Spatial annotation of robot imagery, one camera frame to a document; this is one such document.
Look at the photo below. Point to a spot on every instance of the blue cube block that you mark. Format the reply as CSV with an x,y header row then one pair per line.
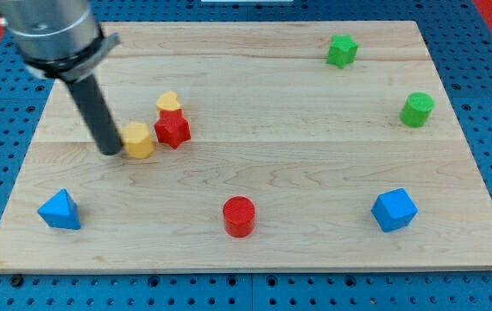
x,y
394,209

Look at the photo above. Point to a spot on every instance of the green cylinder block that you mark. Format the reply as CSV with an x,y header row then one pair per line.
x,y
417,109

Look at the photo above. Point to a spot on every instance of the red star block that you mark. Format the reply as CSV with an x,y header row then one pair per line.
x,y
172,128

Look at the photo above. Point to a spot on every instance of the wooden board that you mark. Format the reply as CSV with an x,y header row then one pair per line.
x,y
310,144

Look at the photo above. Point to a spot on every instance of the blue triangle block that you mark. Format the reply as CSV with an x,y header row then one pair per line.
x,y
61,211

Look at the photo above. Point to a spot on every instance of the red cylinder block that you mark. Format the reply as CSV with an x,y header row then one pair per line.
x,y
239,216

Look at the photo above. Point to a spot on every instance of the yellow hexagon block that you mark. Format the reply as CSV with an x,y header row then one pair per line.
x,y
137,140

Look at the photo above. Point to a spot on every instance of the green star block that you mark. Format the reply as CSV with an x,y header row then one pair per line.
x,y
342,51

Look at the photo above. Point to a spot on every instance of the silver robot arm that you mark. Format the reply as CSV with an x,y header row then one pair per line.
x,y
61,39

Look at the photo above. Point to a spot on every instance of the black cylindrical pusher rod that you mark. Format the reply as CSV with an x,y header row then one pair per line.
x,y
90,102

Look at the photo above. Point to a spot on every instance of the yellow heart block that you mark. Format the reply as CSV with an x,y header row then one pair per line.
x,y
168,101

